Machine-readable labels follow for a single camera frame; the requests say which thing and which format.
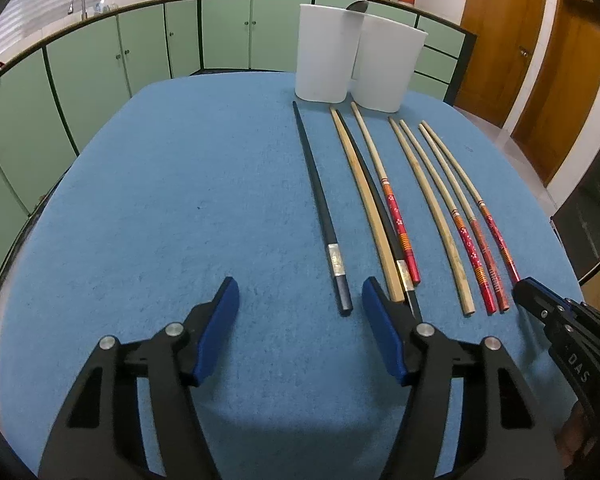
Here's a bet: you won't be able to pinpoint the black chopstick with silver band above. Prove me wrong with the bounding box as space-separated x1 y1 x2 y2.
336 111 423 321
292 101 353 317

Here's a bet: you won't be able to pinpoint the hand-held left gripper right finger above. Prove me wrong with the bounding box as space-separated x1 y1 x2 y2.
361 276 566 480

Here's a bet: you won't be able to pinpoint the wooden door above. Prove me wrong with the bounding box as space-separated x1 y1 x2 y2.
452 0 549 129
510 0 600 186

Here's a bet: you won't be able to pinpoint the dark glass cabinet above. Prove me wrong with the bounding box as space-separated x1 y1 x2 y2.
550 139 600 282

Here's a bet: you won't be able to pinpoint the red patterned bamboo chopstick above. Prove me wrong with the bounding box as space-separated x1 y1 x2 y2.
399 119 498 317
418 123 510 312
350 101 422 286
421 120 522 283

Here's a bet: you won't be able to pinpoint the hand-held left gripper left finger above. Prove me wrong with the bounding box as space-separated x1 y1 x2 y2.
39 276 241 480

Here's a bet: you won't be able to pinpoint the person's right hand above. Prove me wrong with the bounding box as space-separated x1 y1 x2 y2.
555 402 588 472

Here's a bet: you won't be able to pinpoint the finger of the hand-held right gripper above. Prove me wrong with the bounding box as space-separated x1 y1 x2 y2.
511 276 578 333

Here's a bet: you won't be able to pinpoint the plain bamboo chopstick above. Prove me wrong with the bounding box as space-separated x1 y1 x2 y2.
330 106 401 303
388 116 477 317

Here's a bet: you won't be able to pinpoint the green kitchen base cabinets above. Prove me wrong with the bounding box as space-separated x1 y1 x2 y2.
0 0 478 311

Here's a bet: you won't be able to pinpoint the blue table mat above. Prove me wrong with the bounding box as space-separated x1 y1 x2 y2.
0 71 583 480

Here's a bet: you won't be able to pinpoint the window blinds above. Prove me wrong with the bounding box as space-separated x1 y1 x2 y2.
0 0 106 61

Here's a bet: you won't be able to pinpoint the white plastic utensil holder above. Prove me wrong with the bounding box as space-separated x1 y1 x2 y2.
351 13 429 113
294 3 367 102

